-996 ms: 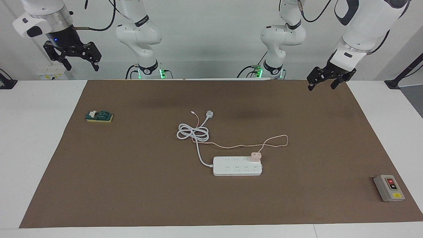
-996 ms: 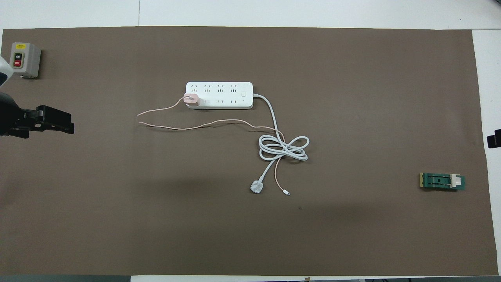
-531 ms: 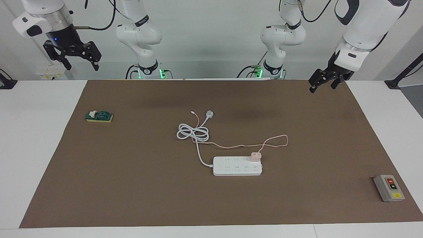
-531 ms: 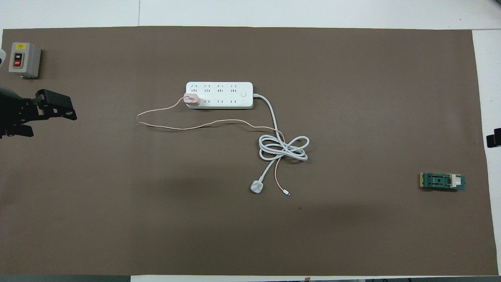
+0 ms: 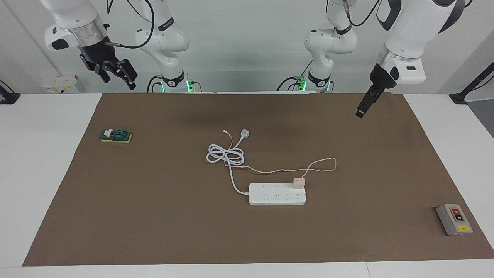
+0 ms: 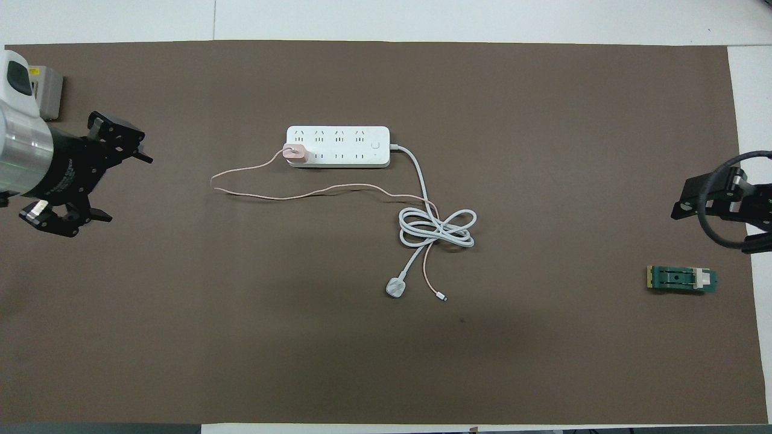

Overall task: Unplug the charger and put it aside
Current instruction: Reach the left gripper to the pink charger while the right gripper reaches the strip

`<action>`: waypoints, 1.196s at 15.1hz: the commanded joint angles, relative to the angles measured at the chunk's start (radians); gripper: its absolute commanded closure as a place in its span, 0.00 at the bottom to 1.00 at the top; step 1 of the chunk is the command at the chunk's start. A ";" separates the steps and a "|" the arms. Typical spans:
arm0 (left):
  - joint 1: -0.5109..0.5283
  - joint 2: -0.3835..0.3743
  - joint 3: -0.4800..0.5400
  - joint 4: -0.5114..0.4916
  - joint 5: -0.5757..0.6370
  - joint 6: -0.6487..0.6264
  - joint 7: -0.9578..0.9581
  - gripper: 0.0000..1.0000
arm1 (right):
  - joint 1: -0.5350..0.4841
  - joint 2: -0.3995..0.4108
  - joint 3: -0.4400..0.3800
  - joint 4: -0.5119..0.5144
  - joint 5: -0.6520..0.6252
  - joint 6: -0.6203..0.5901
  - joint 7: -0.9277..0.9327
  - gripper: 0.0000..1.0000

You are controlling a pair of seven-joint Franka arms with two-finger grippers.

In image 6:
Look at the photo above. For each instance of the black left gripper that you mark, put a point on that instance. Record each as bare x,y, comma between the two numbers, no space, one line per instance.
69,166

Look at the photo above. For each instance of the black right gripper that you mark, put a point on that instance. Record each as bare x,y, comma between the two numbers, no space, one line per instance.
761,208

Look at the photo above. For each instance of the pink charger plug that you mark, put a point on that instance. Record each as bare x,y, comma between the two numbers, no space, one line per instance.
296,154

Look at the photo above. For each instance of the white power strip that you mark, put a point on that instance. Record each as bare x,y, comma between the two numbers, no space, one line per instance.
344,147

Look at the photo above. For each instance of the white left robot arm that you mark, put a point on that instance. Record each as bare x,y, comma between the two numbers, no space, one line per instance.
21,144

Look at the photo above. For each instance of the green circuit board module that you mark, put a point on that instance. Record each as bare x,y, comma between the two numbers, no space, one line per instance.
675,279

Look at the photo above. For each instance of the brown table mat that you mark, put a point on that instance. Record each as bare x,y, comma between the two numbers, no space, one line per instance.
301,349

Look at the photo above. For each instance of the grey on-off switch box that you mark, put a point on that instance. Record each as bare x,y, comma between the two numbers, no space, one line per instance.
51,93

